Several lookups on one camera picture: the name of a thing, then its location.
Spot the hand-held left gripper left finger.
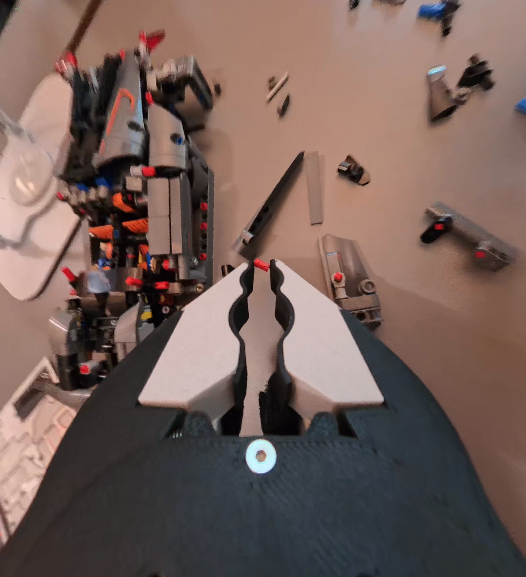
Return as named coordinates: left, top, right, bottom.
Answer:
left=138, top=261, right=256, bottom=435

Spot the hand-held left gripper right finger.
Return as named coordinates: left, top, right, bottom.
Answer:
left=269, top=259, right=384, bottom=434

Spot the grey beam sub-assembly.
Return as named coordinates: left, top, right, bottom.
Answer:
left=317, top=233, right=385, bottom=330

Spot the toy car model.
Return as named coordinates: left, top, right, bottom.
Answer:
left=49, top=29, right=217, bottom=391

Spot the grey panel with black connector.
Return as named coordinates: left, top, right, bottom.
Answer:
left=419, top=201, right=518, bottom=272

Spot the grey triangular panel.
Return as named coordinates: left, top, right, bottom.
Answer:
left=232, top=151, right=306, bottom=249

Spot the black rounded piece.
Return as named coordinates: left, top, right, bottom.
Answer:
left=337, top=154, right=372, bottom=186

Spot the sticker sheet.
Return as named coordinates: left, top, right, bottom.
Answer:
left=0, top=356, right=80, bottom=560

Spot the white book stand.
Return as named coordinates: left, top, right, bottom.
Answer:
left=0, top=74, right=86, bottom=302

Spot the dark grey toy piece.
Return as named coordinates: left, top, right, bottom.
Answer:
left=427, top=66, right=471, bottom=123

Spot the black cross-shaped connector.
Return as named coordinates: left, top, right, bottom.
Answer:
left=456, top=53, right=495, bottom=93

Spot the blue pin with black connector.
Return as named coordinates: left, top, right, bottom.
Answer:
left=417, top=0, right=462, bottom=37

